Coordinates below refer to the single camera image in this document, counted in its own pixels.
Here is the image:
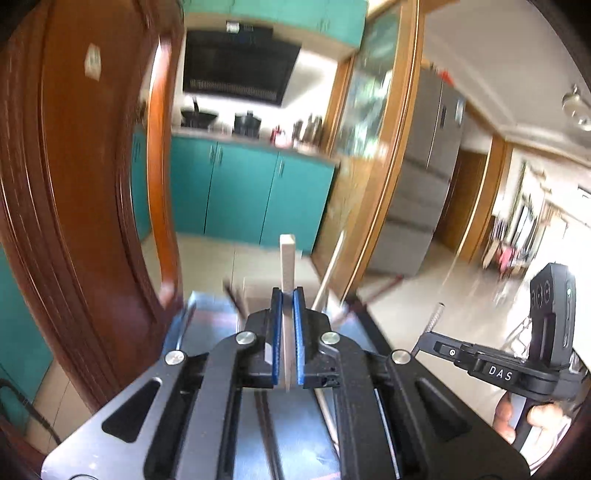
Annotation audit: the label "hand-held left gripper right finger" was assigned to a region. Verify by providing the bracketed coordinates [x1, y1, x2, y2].
[293, 286, 532, 480]

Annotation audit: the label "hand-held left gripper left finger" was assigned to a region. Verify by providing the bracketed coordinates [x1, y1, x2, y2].
[41, 287, 283, 480]

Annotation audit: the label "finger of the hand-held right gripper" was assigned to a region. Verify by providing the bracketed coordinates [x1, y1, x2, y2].
[412, 332, 478, 371]

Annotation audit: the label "steel chopstick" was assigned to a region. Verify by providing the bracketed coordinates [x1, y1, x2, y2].
[424, 302, 447, 336]

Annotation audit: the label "dark chopstick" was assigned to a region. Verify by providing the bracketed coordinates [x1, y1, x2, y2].
[223, 279, 248, 320]

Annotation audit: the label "beige chopstick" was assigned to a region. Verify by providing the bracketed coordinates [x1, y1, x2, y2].
[279, 234, 297, 393]

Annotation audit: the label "white chopstick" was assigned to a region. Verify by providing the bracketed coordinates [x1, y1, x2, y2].
[310, 231, 345, 315]

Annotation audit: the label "reddish brown chopstick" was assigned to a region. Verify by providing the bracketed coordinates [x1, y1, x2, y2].
[359, 274, 407, 306]

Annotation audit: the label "person's right hand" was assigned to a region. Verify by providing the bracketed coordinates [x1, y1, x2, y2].
[492, 392, 578, 444]

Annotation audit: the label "clothes on chairs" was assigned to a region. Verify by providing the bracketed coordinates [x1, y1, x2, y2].
[482, 217, 532, 278]

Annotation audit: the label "teal lower cabinets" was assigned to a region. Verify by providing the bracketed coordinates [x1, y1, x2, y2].
[0, 131, 338, 398]

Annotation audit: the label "teal cabinets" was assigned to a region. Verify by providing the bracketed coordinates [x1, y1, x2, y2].
[0, 131, 338, 398]
[185, 0, 368, 52]

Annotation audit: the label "brown wooden door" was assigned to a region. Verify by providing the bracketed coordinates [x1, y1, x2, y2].
[436, 150, 488, 253]

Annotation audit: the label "grey refrigerator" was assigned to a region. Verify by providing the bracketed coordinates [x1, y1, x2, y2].
[369, 65, 467, 278]

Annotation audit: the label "grey kitchen countertop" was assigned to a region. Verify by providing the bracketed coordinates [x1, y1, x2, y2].
[171, 127, 342, 167]

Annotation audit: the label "wood framed glass door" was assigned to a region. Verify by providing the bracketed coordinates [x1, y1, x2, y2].
[309, 0, 426, 305]

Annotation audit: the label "black cooking pot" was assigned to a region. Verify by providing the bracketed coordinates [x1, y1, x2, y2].
[233, 111, 262, 137]

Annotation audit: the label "ceiling lamp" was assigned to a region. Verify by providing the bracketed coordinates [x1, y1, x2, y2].
[561, 83, 591, 131]

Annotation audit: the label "black wok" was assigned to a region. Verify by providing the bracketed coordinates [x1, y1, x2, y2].
[180, 97, 218, 130]

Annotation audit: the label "black range hood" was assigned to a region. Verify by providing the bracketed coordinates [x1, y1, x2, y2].
[182, 21, 303, 107]

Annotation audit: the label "teal upper cabinets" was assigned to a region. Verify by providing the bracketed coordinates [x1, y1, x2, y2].
[185, 0, 368, 52]

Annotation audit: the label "black cable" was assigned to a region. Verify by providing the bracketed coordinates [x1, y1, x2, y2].
[0, 378, 63, 446]

